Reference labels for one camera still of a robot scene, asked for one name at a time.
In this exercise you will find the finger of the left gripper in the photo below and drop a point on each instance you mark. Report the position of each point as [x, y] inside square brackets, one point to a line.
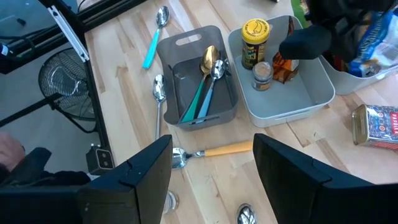
[306, 43]

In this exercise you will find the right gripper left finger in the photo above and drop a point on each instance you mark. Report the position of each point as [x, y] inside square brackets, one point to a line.
[130, 199]

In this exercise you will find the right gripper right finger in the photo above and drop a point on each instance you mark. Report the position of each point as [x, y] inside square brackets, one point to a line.
[311, 202]

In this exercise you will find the pink green noodle packet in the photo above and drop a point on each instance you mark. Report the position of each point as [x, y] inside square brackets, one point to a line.
[298, 14]

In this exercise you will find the amber sauce bottle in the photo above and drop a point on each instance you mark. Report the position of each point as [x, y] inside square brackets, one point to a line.
[284, 71]

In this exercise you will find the red white food packet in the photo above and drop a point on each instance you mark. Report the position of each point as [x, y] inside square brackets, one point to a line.
[340, 63]

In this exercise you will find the blue yellow snack packet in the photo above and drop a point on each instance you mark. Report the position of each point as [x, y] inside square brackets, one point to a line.
[379, 46]

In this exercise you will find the brown jar yellow lid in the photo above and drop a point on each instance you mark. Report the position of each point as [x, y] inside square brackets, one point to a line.
[255, 31]

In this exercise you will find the light grey plastic bin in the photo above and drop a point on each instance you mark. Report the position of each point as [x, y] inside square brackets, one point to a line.
[348, 84]
[286, 105]

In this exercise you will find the dark grey plastic bin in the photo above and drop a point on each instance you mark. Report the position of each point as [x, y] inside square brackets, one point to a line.
[222, 102]

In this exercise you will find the paprika tin with pink label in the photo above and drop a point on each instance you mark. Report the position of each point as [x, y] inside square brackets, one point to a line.
[379, 124]

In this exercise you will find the all silver spoon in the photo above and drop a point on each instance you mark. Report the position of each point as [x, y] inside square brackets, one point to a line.
[159, 88]

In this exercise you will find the person's hand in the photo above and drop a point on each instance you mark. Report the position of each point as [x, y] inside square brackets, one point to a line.
[11, 152]

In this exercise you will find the white aluminium bar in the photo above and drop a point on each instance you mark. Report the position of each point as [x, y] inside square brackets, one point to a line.
[70, 34]

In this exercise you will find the black table-level camera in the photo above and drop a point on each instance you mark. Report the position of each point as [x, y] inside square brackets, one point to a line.
[99, 158]

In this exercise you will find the black aluminium table frame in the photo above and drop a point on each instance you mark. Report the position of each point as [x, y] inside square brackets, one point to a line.
[97, 102]

